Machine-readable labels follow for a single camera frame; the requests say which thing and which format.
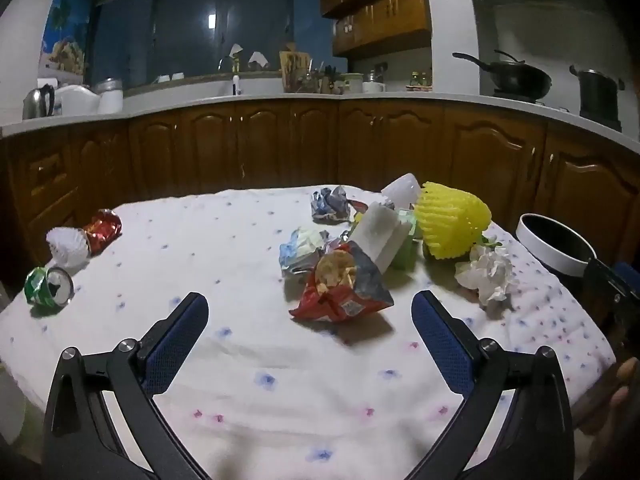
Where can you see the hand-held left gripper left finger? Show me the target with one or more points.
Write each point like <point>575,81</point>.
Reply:
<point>177,345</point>

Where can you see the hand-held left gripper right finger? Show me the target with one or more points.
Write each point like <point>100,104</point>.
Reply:
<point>442,345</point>

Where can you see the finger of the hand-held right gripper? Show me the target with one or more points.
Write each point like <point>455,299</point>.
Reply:
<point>602,280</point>

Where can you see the white round waste bin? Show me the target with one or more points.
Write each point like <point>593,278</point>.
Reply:
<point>555,252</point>

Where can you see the green carton box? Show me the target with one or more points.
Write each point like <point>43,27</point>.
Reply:
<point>406,245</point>

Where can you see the red chip bag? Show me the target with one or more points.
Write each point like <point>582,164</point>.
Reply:
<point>340,287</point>

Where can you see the yellow foam fruit net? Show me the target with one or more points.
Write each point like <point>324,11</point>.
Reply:
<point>450,220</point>

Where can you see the white foam block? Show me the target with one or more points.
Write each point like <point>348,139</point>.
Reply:
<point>377,237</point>

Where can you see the person's right hand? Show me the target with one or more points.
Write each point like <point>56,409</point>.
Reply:
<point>622,380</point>

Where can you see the white floral tablecloth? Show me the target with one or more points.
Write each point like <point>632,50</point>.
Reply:
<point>240,370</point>

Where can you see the white crumpled tissue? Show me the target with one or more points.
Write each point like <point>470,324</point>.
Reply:
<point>487,274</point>

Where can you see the red crushed can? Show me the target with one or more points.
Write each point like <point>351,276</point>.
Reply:
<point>102,230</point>

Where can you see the green crushed can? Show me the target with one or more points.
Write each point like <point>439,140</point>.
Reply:
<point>47,287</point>

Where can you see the white plastic cup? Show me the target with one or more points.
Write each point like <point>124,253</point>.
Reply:
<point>400,191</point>

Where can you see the blue silver crumpled wrapper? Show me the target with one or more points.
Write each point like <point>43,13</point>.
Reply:
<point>330,204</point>

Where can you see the black cooking pot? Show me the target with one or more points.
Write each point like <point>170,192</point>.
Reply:
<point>597,95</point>

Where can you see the black wok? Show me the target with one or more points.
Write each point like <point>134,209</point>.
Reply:
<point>520,79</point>

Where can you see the wooden lower cabinets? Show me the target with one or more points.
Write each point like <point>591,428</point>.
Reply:
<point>300,145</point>

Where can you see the wooden cabinets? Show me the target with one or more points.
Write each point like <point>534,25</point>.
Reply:
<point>380,15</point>
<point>300,145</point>

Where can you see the white kitchen countertop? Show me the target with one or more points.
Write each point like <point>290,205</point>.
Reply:
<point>200,103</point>

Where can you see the white jar with metal lid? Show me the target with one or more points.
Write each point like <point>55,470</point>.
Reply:
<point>110,97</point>

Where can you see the small white bottle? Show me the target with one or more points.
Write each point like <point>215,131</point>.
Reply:
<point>236,85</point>

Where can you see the white mug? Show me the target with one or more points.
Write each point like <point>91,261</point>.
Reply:
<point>372,87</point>

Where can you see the steel electric kettle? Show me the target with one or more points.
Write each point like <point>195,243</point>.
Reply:
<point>39,102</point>

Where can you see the wooden utensil holder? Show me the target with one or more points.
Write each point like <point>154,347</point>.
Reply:
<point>294,72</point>

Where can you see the dark kitchen window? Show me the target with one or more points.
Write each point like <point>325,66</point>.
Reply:
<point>200,25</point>

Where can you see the wooden upper cabinets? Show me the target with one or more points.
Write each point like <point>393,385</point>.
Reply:
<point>380,15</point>

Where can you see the blue wall poster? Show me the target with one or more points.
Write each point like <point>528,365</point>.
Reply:
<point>65,35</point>

